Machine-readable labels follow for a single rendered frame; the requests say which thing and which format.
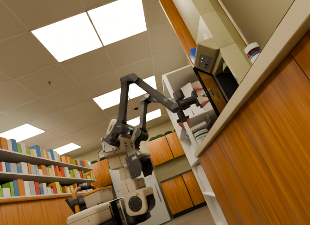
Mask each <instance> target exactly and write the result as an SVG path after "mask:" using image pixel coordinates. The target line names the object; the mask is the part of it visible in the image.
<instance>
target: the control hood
mask: <svg viewBox="0 0 310 225"><path fill-rule="evenodd" d="M219 49H220V48H219V47H218V45H217V43H216V42H215V40H214V38H213V37H211V38H209V39H206V40H204V41H201V42H198V43H197V48H196V54H195V59H194V65H193V67H196V68H197V67H198V62H199V58H200V54H203V55H206V56H209V57H212V60H211V63H210V67H209V70H208V71H205V70H203V69H201V70H203V71H205V72H208V73H211V72H212V69H213V66H214V63H215V60H216V57H217V54H218V51H219Z"/></svg>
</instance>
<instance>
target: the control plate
mask: <svg viewBox="0 0 310 225"><path fill-rule="evenodd" d="M202 58H203V59H202ZM211 60H212V57H209V56H206V55H203V54H200V58H199V62H198V68H200V69H203V70H205V71H208V70H209V67H210V63H211ZM201 61H202V62H201ZM206 62H207V63H206ZM205 64H208V66H207V65H205ZM205 66H206V67H207V68H206V67H205Z"/></svg>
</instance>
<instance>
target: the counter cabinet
mask: <svg viewBox="0 0 310 225"><path fill-rule="evenodd" d="M198 158H199V161H200V163H201V165H202V167H203V170H204V172H205V174H206V177H207V179H208V181H209V183H210V186H211V188H212V190H213V192H214V195H215V197H216V199H217V201H218V203H219V205H220V208H221V210H222V212H223V214H224V217H225V219H226V221H227V224H228V225H310V32H309V33H308V34H307V35H306V36H305V37H304V38H303V40H302V41H301V42H300V43H299V44H298V45H297V46H296V47H295V48H294V50H293V51H292V52H291V54H289V55H288V56H287V58H286V59H285V60H284V61H283V62H282V63H281V64H280V66H279V67H278V68H277V69H276V70H275V71H274V72H273V74H272V75H271V76H270V77H269V78H268V79H267V80H266V82H265V83H264V84H263V85H262V86H261V87H260V88H259V90H258V91H257V92H256V93H255V94H254V95H253V96H252V97H251V98H250V100H249V101H248V102H247V103H246V104H245V105H244V106H243V108H242V109H241V110H240V111H239V112H238V113H237V114H236V116H235V117H234V118H233V119H232V120H231V121H230V122H229V124H228V125H227V126H226V127H225V128H224V129H223V130H222V132H221V133H220V134H219V135H218V136H217V137H216V138H215V139H214V140H213V141H212V143H211V144H210V145H209V146H208V147H207V148H206V150H205V151H204V152H203V153H202V154H201V155H200V156H199V157H198Z"/></svg>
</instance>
